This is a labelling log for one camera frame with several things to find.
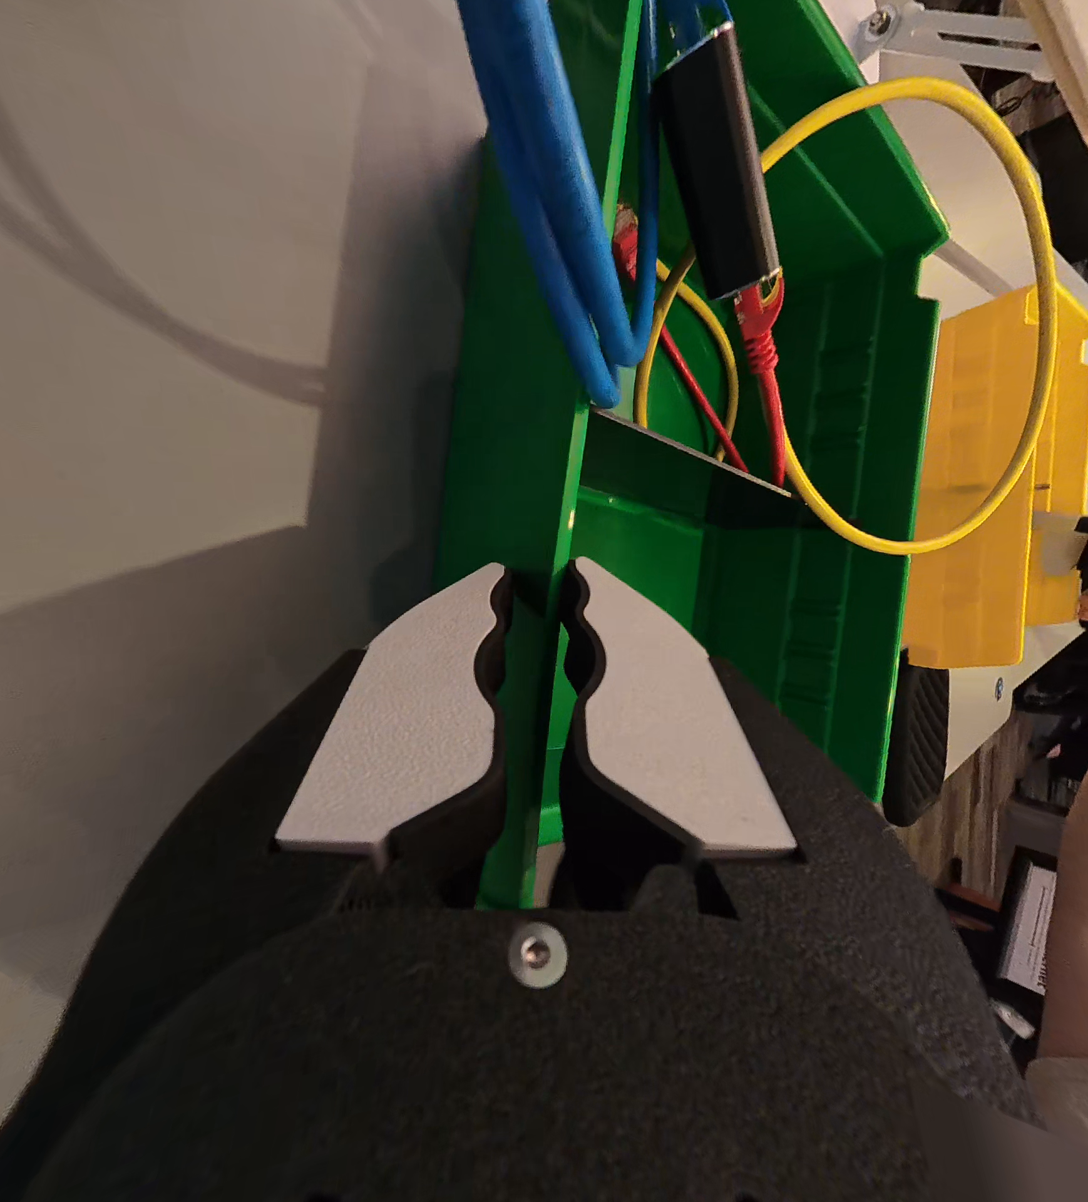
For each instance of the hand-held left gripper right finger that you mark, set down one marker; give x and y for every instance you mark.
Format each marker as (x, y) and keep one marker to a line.
(675, 742)

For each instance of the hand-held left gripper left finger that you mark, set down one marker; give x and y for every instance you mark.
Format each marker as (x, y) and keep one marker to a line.
(403, 733)

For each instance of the yellow plastic bin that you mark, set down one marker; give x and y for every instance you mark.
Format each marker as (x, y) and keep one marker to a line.
(975, 470)

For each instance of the green plastic bin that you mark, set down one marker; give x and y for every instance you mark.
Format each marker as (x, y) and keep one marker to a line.
(787, 610)

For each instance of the black ethernet splitter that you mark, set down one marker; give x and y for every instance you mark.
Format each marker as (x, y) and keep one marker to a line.
(712, 170)

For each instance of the black wrist rest pad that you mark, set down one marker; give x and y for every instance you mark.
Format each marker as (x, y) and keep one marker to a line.
(919, 742)

